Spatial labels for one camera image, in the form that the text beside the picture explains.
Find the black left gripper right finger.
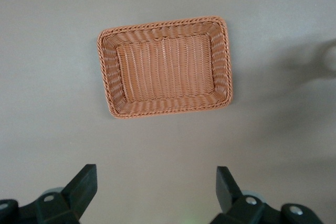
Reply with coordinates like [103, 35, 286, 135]
[209, 166, 323, 224]

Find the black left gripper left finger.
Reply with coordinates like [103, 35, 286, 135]
[0, 164, 98, 224]

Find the brown wicker basket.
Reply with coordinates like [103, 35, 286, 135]
[96, 15, 234, 119]

